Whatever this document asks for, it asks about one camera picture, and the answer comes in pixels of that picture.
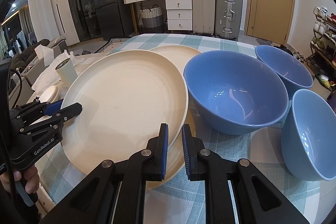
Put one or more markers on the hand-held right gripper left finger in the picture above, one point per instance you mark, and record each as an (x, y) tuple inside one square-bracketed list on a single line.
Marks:
[(164, 150)]

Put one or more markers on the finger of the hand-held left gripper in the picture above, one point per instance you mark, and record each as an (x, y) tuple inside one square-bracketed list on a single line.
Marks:
[(53, 108), (71, 109)]

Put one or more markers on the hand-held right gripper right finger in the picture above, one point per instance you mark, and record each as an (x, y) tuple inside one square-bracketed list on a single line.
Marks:
[(187, 150)]

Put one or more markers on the large cream plate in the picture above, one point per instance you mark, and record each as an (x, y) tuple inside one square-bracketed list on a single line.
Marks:
[(123, 98), (178, 56)]

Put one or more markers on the dark blue bowl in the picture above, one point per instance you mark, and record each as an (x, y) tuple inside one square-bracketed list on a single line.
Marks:
[(236, 98), (283, 69)]

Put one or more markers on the light blue bowl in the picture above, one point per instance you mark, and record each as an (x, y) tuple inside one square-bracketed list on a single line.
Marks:
[(309, 140)]

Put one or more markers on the person's left hand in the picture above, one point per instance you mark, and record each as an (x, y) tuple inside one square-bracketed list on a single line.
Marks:
[(31, 179)]

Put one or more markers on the small white dish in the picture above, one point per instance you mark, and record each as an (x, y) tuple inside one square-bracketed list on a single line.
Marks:
[(50, 94)]

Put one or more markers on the white crumpled paper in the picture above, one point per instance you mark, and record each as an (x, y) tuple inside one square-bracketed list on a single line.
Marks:
[(44, 79)]

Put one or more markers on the tissue box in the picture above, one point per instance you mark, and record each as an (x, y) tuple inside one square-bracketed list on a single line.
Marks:
[(43, 56)]

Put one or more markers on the dark sofa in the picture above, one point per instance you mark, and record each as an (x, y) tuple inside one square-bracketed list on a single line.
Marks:
[(23, 58)]

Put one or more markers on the striped floor mat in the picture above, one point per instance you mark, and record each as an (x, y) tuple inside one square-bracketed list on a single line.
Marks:
[(113, 44)]

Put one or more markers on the woven laundry basket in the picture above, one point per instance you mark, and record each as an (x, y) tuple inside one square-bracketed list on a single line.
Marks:
[(152, 18)]

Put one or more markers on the white suitcase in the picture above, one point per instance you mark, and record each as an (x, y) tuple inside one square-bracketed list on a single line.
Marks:
[(203, 10)]

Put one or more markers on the silver suitcase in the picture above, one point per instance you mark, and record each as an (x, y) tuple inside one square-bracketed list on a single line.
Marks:
[(228, 14)]

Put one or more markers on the white vanity desk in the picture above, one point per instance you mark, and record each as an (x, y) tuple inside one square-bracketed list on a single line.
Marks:
[(178, 7)]

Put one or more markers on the wooden shoe rack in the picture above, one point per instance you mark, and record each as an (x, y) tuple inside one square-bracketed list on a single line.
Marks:
[(313, 56)]

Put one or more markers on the shoe rack with shoes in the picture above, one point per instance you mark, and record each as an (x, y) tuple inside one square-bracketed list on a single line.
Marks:
[(321, 27)]

